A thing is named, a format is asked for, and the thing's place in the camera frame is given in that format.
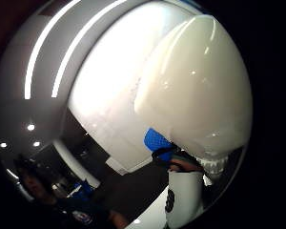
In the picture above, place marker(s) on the white plastic bottle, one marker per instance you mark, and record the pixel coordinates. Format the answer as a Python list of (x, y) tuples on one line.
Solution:
[(197, 95)]

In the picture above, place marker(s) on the the person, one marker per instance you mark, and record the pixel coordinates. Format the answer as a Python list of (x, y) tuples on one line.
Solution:
[(44, 194)]

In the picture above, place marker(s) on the round ceiling spotlight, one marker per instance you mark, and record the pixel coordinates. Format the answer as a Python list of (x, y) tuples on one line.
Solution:
[(30, 127), (36, 143), (3, 144)]

